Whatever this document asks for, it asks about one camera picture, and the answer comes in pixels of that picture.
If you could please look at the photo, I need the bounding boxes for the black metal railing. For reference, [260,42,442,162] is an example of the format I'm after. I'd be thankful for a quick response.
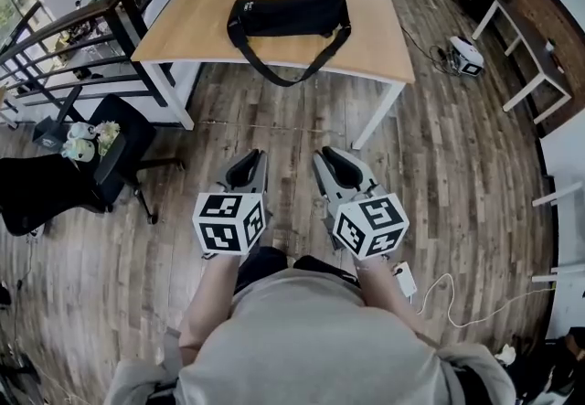
[0,0,239,110]

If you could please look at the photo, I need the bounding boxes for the person's right forearm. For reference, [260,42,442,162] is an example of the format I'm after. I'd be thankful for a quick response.
[353,255,441,346]

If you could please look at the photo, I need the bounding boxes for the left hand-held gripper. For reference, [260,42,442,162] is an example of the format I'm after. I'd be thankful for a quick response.
[192,148,271,261]

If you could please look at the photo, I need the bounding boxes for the pastel flower bouquet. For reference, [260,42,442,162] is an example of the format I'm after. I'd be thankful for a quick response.
[60,120,122,164]

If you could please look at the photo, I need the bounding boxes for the white round floor device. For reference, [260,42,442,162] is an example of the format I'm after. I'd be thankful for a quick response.
[448,34,486,77]

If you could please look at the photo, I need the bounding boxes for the wooden table with white legs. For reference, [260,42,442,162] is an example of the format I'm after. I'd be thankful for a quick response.
[131,0,417,151]

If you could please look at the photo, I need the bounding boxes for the person's grey shirt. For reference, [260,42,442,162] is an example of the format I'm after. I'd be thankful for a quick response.
[104,267,517,405]

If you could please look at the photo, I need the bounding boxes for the white power cable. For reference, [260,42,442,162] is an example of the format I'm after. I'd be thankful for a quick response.
[412,272,555,329]

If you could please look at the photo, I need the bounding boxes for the dark square box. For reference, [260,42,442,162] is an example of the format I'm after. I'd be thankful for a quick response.
[31,115,66,151]

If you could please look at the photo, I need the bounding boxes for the black backpack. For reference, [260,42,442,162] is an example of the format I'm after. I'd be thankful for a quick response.
[226,0,353,88]

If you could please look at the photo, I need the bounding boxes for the black office chair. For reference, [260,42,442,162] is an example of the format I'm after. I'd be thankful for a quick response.
[0,93,186,238]

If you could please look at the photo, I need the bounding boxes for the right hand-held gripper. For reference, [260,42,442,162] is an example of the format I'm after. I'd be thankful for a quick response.
[311,146,410,262]

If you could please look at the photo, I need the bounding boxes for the person's left forearm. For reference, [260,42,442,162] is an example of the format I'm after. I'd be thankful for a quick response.
[177,253,241,350]

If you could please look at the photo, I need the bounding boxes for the dark table with white legs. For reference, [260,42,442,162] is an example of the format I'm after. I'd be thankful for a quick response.
[471,0,574,126]

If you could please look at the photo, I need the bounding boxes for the person's black trousers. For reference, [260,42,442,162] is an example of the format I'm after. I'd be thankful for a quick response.
[234,245,363,297]

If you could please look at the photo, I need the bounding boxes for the white power strip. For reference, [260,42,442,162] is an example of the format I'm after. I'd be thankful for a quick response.
[391,260,419,300]

